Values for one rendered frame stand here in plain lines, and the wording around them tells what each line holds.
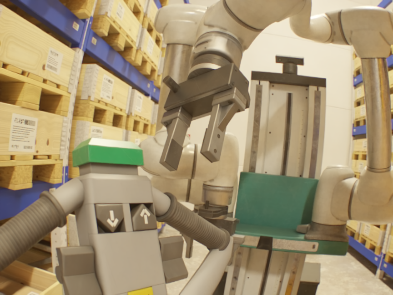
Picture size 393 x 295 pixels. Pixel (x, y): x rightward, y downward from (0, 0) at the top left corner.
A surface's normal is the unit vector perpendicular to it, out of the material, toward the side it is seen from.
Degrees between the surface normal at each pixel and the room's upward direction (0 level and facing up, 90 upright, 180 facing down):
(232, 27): 133
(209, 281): 67
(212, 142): 74
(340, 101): 90
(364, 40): 114
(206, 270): 51
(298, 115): 90
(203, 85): 62
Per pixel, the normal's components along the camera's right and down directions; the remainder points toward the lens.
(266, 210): -0.34, -0.04
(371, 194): -0.73, 0.19
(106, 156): 0.77, -0.20
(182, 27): 0.06, 0.26
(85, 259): 0.77, 0.09
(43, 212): 0.60, -0.48
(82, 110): -0.09, -0.02
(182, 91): -0.60, -0.55
